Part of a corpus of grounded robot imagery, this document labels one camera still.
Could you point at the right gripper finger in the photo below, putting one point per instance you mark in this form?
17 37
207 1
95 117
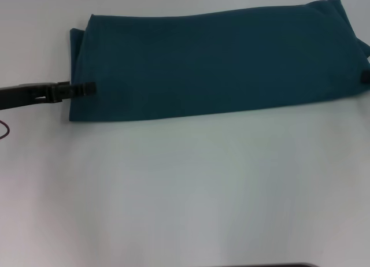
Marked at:
366 76

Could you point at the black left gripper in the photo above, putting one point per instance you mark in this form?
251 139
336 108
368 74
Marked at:
26 95

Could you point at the teal blue printed t-shirt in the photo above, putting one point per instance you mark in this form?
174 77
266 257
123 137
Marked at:
202 64

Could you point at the dark grey flat panel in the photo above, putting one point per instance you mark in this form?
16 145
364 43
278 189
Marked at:
260 265

